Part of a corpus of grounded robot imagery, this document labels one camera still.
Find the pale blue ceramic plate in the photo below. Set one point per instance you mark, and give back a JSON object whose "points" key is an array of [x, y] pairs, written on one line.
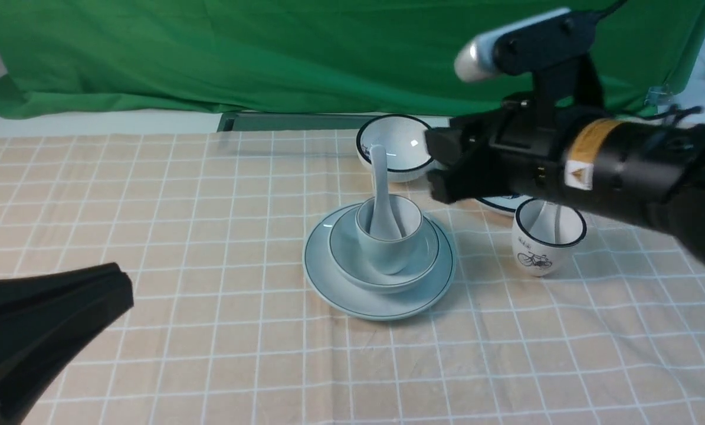
{"points": [[324, 276]]}

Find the pale blue ceramic cup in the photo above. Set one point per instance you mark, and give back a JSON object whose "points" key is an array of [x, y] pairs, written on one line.
{"points": [[391, 256]]}

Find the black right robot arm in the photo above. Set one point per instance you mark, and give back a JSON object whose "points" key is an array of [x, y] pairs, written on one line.
{"points": [[643, 174]]}

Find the white spoon in bicycle cup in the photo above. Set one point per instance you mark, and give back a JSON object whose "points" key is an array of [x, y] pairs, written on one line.
{"points": [[546, 226]]}

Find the white black-rimmed plate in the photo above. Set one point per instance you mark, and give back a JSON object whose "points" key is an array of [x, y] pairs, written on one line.
{"points": [[505, 205]]}

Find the pale blue ceramic spoon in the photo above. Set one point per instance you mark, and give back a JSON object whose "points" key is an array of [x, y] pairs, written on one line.
{"points": [[383, 224]]}

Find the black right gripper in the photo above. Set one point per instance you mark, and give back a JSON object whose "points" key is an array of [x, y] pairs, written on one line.
{"points": [[515, 149]]}

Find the pale blue ceramic bowl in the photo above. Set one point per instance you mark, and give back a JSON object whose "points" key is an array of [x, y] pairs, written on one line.
{"points": [[354, 265]]}

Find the white bicycle print cup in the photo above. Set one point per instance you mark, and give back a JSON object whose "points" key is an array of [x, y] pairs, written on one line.
{"points": [[537, 258]]}

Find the beige checked tablecloth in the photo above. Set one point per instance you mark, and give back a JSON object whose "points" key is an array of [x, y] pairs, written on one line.
{"points": [[226, 331]]}

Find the white black-rimmed bowl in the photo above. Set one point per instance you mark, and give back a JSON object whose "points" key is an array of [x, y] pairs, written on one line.
{"points": [[403, 138]]}

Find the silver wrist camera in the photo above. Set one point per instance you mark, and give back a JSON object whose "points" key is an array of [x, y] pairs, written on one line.
{"points": [[553, 47]]}

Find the green backdrop cloth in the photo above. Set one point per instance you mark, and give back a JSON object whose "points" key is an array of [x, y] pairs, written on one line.
{"points": [[268, 56]]}

